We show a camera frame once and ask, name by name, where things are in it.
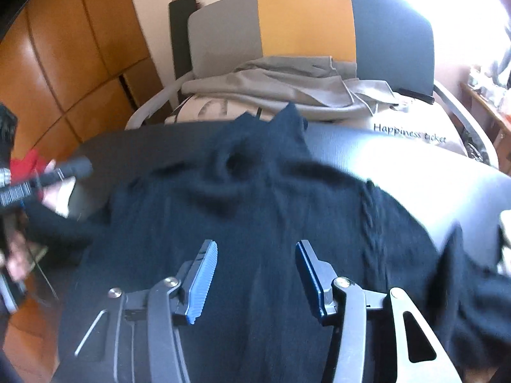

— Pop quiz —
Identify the grey orange panel chair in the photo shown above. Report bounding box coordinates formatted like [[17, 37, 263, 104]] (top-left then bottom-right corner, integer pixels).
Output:
[[126, 0, 500, 168]]

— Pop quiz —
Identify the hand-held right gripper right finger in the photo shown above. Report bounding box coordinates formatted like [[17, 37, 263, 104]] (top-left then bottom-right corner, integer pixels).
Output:
[[294, 239, 464, 383]]

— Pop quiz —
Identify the person's left hand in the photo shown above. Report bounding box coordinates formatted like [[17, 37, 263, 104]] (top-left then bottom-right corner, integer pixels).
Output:
[[0, 160, 76, 288]]

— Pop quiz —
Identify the black knit sweater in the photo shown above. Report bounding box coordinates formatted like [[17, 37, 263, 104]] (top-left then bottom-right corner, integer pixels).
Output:
[[24, 103, 511, 383]]

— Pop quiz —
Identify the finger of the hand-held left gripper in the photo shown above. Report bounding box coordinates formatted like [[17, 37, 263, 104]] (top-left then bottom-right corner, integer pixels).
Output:
[[38, 157, 94, 188]]

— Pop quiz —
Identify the dark shiny bag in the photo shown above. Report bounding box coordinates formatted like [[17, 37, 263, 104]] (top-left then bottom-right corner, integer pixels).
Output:
[[459, 124, 492, 165]]

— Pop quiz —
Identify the red cloth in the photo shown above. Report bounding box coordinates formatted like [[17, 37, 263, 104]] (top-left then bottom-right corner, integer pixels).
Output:
[[10, 148, 50, 180]]

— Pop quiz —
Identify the grey cloth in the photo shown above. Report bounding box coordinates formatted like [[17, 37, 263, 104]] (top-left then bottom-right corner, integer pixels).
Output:
[[181, 55, 416, 122]]

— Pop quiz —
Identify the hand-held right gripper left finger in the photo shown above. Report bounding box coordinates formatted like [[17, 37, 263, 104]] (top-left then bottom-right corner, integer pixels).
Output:
[[54, 240, 219, 383]]

